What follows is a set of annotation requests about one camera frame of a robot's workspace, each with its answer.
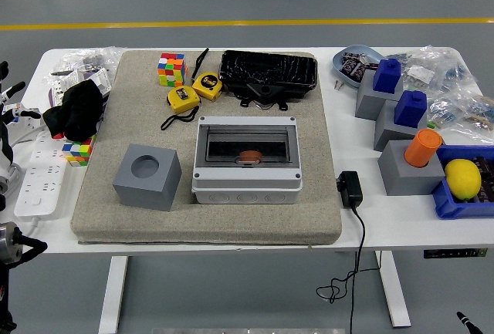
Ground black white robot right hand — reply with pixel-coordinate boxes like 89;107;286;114
456;311;482;334

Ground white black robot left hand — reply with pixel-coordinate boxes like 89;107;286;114
0;60;42;184

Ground transparent hinged box lid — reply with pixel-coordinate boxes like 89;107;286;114
202;124;293;166

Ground orange cylinder battery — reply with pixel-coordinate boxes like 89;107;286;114
404;128;443;168
235;150;263;165

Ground white purple packaging box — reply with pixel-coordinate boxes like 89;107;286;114
79;68;113;98

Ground white blue circuit breaker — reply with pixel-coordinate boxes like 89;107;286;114
3;103;42;146

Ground white power strip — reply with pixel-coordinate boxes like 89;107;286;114
14;128;69;218

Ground small colourful puzzle cube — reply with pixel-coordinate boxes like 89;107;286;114
61;133;97;167

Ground black table control panel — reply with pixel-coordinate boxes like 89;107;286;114
423;248;489;260

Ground white breaker in bag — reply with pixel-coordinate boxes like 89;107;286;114
48;71;80;106

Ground white table leg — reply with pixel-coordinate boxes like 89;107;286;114
98;255;129;334
376;251;412;329

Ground black cloth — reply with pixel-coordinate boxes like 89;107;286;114
42;79;104;143

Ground blue plastic bin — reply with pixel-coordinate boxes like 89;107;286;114
431;144;494;220

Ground clear plastic bag of parts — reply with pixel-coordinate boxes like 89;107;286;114
49;46;124;80

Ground yellow lemon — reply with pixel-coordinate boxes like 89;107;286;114
444;158;483;201

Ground dark packets in bin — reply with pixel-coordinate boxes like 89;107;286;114
472;156;494;204

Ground grey holder block with hole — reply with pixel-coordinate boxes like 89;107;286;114
112;143;182;212

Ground black power adapter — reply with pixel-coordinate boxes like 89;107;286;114
336;170;364;210

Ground yellow tape measure photo label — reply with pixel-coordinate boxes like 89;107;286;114
160;85;201;131

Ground large colourful puzzle cube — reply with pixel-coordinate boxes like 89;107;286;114
157;52;188;87

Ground clear bag of blue parts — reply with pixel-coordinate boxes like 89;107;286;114
426;93;494;143
387;44;479;98

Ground yellow tape measure black label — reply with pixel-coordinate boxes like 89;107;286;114
191;47;224;100

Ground blue plastic block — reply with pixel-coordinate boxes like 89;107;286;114
372;58;404;95
393;89;428;130

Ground grey-brown fabric mat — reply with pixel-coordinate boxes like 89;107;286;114
70;49;343;245

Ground black plastic tray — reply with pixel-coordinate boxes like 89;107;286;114
218;49;320;100

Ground pale blue bowl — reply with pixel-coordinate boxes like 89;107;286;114
332;44;387;89

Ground dark snack packets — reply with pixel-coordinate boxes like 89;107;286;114
340;52;381;83

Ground thin white cable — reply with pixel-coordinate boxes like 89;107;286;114
10;124;49;150

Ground black adapter cord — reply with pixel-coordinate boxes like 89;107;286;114
316;205;384;334

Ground grey electrical enclosure box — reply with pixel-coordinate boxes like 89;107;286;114
191;115;303;204

